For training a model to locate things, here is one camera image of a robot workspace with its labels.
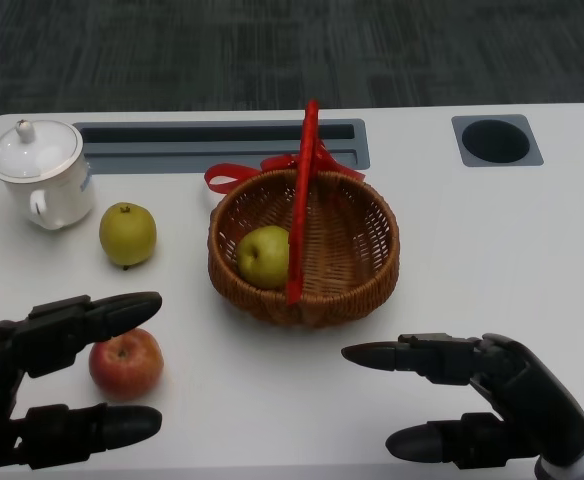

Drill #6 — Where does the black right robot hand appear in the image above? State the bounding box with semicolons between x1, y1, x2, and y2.
341;332;584;474

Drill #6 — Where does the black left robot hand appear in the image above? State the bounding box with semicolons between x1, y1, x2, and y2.
0;292;164;472

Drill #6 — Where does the red apple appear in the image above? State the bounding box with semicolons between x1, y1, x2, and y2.
88;328;166;403

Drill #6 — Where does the wicker basket with red handle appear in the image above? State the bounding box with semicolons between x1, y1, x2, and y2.
207;99;402;330

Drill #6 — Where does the green apple in basket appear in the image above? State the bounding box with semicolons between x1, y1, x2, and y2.
235;225;292;291

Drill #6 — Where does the yellow-green pear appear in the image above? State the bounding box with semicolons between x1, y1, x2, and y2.
98;201;158;272

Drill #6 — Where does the white ceramic mug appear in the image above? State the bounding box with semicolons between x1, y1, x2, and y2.
0;147;97;232

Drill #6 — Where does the white mug lid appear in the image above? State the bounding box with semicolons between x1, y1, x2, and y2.
0;118;84;182

